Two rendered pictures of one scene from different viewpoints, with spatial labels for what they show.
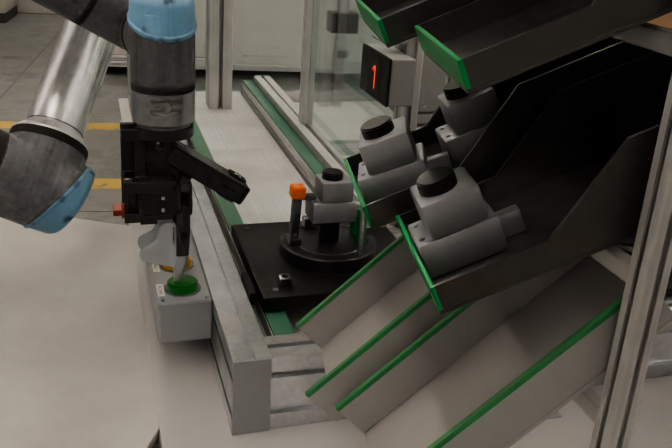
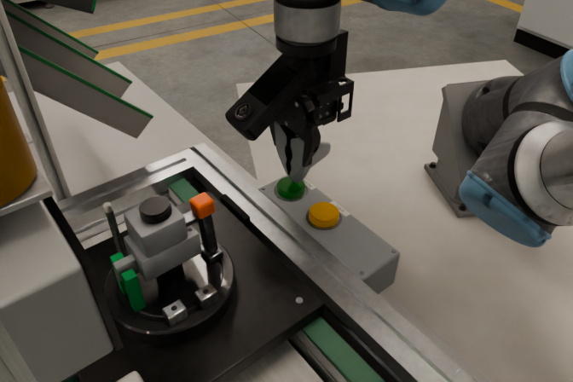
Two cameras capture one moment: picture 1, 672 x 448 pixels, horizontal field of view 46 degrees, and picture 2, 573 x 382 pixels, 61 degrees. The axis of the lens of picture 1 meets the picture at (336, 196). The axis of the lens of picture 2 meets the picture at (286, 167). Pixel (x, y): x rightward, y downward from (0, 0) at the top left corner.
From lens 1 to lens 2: 1.42 m
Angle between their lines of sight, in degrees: 118
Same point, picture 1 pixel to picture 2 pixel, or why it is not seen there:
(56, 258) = (551, 327)
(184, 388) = not seen: hidden behind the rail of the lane
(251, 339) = (200, 161)
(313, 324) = (140, 117)
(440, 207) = not seen: outside the picture
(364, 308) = (100, 115)
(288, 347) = (170, 162)
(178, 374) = not seen: hidden behind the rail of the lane
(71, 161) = (497, 164)
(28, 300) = (475, 250)
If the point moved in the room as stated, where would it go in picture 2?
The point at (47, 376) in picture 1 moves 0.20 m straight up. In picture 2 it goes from (361, 188) to (373, 87)
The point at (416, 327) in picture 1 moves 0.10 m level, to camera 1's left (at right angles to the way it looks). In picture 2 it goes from (58, 53) to (124, 43)
